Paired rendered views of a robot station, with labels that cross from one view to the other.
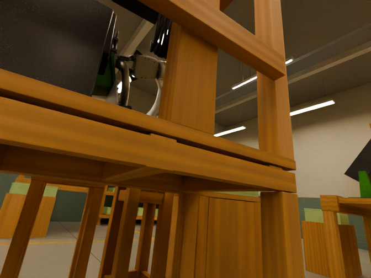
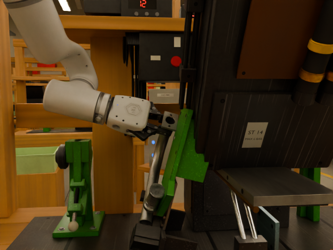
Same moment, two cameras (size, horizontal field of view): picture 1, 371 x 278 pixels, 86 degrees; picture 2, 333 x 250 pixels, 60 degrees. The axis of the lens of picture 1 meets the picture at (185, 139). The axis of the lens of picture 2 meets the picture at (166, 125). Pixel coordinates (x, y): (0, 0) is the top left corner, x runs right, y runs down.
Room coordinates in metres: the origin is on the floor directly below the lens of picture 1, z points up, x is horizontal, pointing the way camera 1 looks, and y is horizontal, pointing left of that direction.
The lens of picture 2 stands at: (1.39, 0.62, 1.30)
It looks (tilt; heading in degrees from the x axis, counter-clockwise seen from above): 6 degrees down; 205
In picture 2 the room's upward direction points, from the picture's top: straight up
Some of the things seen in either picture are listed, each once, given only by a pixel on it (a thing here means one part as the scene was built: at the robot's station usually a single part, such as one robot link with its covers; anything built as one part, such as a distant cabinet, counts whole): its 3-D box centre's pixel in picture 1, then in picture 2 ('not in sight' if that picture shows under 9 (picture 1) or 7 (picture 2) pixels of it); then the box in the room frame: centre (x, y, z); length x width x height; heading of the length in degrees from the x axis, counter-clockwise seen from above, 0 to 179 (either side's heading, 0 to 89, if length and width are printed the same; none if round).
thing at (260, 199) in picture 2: not in sight; (253, 173); (0.68, 0.52, 1.11); 0.39 x 0.16 x 0.03; 30
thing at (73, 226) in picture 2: not in sight; (74, 218); (0.80, 0.06, 0.96); 0.06 x 0.03 x 0.06; 30
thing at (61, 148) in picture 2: not in sight; (62, 156); (0.75, -0.03, 1.12); 0.07 x 0.03 x 0.08; 30
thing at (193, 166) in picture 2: (103, 78); (188, 149); (0.73, 0.37, 1.17); 0.13 x 0.12 x 0.20; 120
